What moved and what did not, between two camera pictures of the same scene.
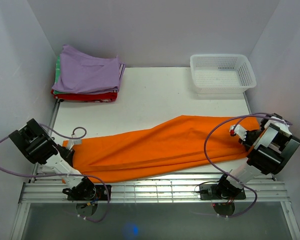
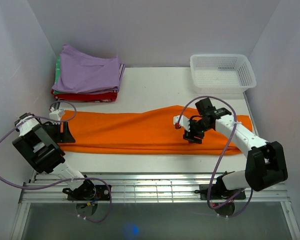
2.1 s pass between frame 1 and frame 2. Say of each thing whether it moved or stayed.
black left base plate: stayed
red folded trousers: stayed
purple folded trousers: stayed
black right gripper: moved
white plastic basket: stayed
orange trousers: moved
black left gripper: moved
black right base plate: stayed
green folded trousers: stayed
